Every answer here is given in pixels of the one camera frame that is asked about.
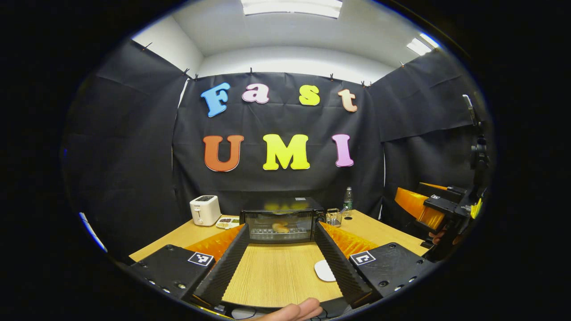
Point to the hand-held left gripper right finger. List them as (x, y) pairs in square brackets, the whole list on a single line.
[(337, 267)]

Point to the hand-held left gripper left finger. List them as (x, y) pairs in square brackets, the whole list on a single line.
[(227, 267)]

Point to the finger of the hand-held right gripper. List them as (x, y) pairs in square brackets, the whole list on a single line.
[(446, 191), (417, 207)]

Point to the golden croissant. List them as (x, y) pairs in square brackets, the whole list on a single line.
[(281, 228)]

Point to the black electric oven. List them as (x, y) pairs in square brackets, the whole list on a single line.
[(285, 205)]

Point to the white plate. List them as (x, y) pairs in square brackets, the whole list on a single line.
[(323, 270)]

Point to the white divided snack dish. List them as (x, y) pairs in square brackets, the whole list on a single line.
[(226, 222)]

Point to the metal mesh holder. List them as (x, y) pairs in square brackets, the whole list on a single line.
[(333, 218)]

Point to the white toaster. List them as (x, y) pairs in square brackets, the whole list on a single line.
[(205, 211)]

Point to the clear plastic water bottle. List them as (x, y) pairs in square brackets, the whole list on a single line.
[(348, 203)]

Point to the black backdrop cloth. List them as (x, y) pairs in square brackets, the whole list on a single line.
[(276, 187)]

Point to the small ceiling light panel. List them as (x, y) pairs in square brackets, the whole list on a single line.
[(421, 44)]

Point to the long ceiling light panel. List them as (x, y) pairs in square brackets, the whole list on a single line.
[(292, 8)]

